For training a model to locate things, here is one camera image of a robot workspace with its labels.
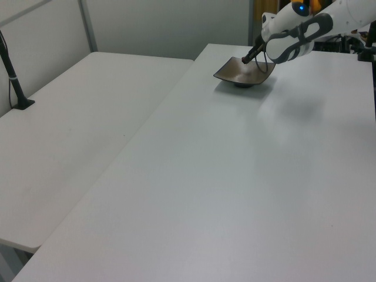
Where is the white gripper block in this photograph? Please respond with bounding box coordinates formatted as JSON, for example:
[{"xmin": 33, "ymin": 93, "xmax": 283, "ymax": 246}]
[{"xmin": 243, "ymin": 12, "xmax": 283, "ymax": 63}]

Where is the brown square ceramic plate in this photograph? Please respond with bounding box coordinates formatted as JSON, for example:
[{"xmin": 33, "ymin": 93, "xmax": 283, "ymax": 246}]
[{"xmin": 213, "ymin": 56, "xmax": 277, "ymax": 89}]

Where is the yellow panel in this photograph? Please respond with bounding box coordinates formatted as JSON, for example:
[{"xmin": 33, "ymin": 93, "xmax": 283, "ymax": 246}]
[{"xmin": 253, "ymin": 0, "xmax": 279, "ymax": 22}]

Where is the black equipment box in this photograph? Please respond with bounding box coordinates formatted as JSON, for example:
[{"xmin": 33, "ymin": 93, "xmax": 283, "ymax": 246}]
[{"xmin": 313, "ymin": 35, "xmax": 344, "ymax": 54}]

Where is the black stand with clamp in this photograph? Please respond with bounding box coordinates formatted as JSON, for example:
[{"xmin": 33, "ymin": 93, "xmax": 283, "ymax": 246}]
[{"xmin": 356, "ymin": 22, "xmax": 376, "ymax": 62}]

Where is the white side table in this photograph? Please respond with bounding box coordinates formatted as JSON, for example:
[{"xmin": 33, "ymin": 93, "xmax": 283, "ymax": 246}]
[{"xmin": 0, "ymin": 51, "xmax": 195, "ymax": 255}]

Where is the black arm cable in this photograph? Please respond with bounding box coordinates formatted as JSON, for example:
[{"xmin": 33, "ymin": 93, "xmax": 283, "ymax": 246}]
[{"xmin": 254, "ymin": 49, "xmax": 268, "ymax": 74}]

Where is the grey metal partition post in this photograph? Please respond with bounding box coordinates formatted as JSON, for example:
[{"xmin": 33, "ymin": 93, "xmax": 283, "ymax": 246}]
[{"xmin": 78, "ymin": 0, "xmax": 98, "ymax": 54}]

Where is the black camera stand pole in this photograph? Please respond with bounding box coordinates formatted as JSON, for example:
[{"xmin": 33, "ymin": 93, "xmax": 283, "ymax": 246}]
[{"xmin": 0, "ymin": 29, "xmax": 36, "ymax": 111}]

